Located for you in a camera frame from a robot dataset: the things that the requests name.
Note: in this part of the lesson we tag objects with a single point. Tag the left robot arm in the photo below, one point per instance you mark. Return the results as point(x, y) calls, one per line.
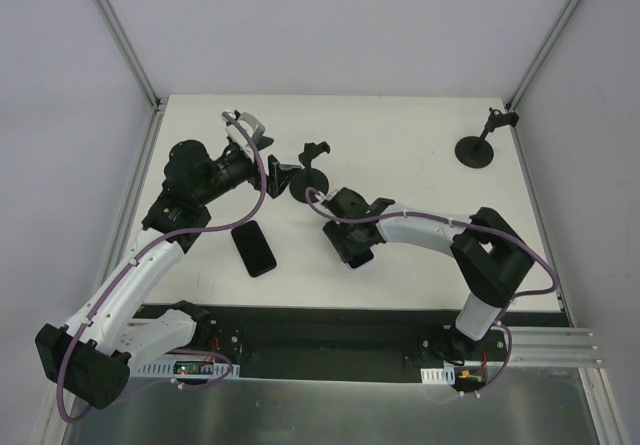
point(93, 354)

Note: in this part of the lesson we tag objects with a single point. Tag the white cable duct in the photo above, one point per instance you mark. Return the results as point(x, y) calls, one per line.
point(453, 375)
point(186, 369)

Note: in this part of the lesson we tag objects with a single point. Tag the right white cable duct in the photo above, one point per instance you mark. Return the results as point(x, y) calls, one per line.
point(453, 375)

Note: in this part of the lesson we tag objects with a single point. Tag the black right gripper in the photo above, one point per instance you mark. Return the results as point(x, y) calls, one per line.
point(343, 246)

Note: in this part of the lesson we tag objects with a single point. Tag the black phone stand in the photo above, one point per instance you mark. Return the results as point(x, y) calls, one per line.
point(475, 151)
point(309, 176)

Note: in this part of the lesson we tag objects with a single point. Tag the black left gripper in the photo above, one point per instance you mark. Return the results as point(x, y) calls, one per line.
point(273, 176)

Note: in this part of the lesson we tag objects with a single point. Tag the left white cable duct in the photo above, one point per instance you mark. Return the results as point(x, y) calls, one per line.
point(186, 369)

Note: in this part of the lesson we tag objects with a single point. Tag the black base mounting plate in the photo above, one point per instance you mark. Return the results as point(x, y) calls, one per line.
point(355, 345)

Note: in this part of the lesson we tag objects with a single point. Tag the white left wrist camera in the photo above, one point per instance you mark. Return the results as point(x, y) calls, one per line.
point(246, 131)

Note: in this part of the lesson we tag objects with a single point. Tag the right aluminium frame post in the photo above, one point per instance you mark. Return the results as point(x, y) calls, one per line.
point(552, 37)

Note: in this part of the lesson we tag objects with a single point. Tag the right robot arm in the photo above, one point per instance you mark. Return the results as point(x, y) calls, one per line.
point(482, 246)

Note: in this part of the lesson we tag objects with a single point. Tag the aluminium frame post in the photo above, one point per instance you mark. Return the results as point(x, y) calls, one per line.
point(127, 50)
point(552, 37)

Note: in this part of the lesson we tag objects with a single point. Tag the black smartphone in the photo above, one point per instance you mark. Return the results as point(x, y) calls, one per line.
point(253, 249)

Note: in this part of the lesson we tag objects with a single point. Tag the aluminium front rail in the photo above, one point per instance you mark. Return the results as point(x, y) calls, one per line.
point(526, 346)

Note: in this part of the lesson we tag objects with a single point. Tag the lavender case smartphone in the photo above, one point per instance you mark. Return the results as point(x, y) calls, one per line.
point(360, 260)

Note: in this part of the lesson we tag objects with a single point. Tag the left aluminium frame post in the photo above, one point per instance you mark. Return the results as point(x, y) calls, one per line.
point(127, 50)

